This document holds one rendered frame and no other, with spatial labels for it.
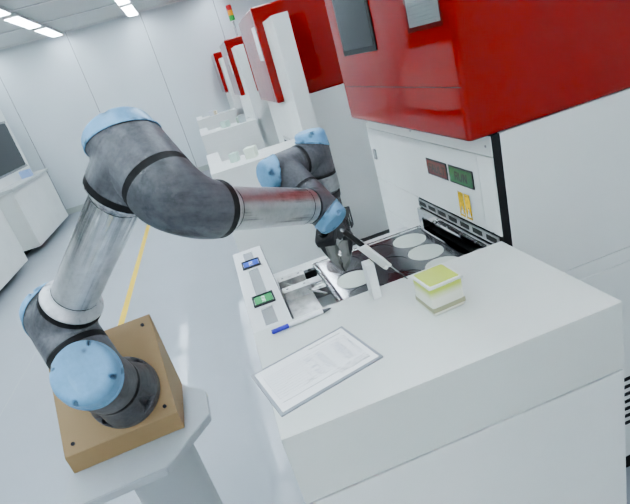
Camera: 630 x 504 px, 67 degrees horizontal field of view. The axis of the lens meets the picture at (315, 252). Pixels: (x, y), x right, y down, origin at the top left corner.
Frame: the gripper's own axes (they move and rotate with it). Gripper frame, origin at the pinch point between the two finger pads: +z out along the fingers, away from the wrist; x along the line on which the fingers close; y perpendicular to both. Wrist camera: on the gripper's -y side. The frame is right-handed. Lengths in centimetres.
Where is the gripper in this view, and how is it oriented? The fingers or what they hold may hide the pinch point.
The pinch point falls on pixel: (343, 267)
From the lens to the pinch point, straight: 123.4
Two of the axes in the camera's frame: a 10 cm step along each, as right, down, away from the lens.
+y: 2.7, -4.4, 8.6
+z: 2.6, 8.9, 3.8
